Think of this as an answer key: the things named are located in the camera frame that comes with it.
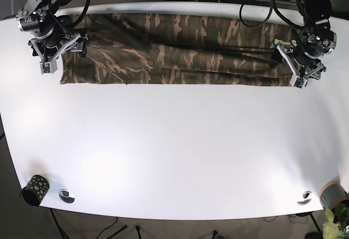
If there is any left silver table grommet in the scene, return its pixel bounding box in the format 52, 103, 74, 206
58, 189, 75, 204

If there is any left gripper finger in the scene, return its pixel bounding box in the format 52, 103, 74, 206
270, 47, 287, 68

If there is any grey flower pot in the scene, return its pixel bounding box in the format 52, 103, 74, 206
319, 181, 348, 210

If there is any right silver table grommet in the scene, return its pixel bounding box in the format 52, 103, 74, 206
297, 191, 313, 206

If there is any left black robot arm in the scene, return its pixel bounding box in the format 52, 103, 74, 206
240, 0, 337, 88

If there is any silver table grommet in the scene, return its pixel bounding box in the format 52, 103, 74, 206
58, 189, 75, 204
297, 191, 313, 206

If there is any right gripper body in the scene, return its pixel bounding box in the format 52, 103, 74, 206
29, 31, 87, 74

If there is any camouflage pattern T-shirt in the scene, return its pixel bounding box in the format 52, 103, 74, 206
61, 13, 292, 86

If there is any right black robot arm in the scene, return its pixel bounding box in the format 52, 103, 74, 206
16, 0, 91, 74

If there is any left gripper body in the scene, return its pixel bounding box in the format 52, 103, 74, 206
272, 39, 326, 88

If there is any black gold-dotted cup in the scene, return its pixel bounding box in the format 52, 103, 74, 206
20, 175, 50, 207

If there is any green potted plant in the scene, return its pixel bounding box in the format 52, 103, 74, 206
322, 203, 348, 239

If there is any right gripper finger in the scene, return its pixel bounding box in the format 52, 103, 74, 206
73, 37, 88, 57

